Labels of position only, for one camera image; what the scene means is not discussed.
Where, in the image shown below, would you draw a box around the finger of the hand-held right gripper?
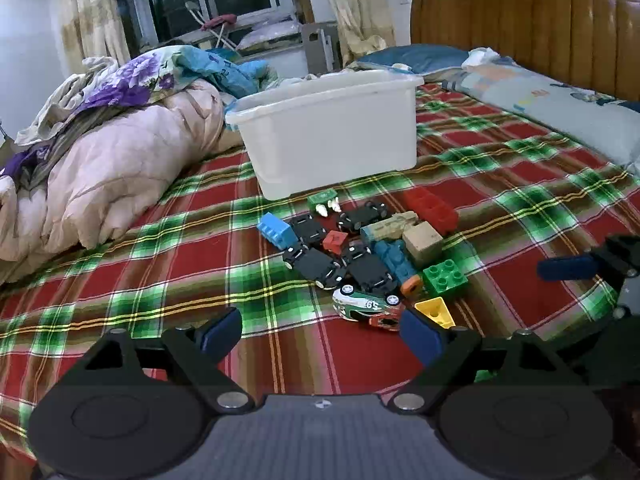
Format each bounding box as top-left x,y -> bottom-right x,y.
537,234 -> 640,282
567,305 -> 640,387

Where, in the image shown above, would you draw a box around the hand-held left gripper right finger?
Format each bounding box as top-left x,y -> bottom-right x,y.
390,307 -> 587,413

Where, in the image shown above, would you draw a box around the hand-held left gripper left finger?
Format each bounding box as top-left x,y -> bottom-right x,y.
65,306 -> 253,413

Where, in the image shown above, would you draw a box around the long red toy brick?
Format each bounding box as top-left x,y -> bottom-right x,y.
403,189 -> 460,235

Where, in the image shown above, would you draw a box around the small red toy block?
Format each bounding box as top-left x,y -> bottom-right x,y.
322,230 -> 349,254

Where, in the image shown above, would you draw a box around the white plastic container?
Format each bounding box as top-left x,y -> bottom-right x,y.
225,70 -> 426,202

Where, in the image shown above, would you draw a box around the yellow toy block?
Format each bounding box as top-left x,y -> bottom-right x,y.
414,297 -> 457,330

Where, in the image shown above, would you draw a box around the orange toy car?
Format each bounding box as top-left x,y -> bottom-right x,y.
361,310 -> 407,333

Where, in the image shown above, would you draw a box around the green studded brick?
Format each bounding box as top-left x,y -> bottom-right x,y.
422,259 -> 470,302

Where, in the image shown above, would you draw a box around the white green race car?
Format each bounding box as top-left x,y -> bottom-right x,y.
332,282 -> 407,322

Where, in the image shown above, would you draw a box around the teal toy with orange tip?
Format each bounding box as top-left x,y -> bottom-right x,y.
372,239 -> 424,297

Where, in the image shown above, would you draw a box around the black toy car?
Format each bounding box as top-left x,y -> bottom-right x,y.
341,246 -> 398,297
289,214 -> 329,247
337,201 -> 390,235
282,244 -> 348,291

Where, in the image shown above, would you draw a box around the red green plaid bed sheet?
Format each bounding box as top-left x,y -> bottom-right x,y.
0,82 -> 640,480

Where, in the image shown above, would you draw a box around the tan cube block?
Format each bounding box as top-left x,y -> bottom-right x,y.
402,223 -> 445,268

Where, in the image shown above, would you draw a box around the tan toy tank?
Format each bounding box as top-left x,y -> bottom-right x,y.
360,211 -> 420,244

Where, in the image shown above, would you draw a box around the blue toy block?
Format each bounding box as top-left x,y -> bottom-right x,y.
257,212 -> 296,250

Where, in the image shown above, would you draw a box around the green block with white pegs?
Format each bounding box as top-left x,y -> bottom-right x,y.
307,189 -> 344,218

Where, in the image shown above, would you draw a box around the light printed pillow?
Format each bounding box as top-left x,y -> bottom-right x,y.
440,62 -> 640,177

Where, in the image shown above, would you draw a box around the pink quilt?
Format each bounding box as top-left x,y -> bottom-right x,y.
0,80 -> 240,286

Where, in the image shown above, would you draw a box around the white crumpled cloth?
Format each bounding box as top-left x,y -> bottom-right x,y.
461,47 -> 517,72

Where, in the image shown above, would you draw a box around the wooden headboard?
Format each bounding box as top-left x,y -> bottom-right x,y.
410,0 -> 640,103

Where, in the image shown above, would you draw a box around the blue floral cloth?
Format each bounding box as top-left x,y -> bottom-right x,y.
175,45 -> 280,111

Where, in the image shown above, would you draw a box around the blue pillow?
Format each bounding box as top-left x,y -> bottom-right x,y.
356,44 -> 470,77

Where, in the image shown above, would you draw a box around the purple floral quilt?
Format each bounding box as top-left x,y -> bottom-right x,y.
0,46 -> 206,191

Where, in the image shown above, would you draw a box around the grey chair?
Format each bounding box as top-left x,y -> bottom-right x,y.
301,22 -> 342,75

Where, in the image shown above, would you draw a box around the white bag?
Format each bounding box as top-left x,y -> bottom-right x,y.
237,21 -> 304,52

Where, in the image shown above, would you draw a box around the pink folding rack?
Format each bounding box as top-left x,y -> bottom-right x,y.
185,1 -> 241,51

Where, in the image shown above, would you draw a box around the yellow patterned curtain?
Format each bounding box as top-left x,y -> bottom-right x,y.
317,0 -> 397,63
54,0 -> 132,67

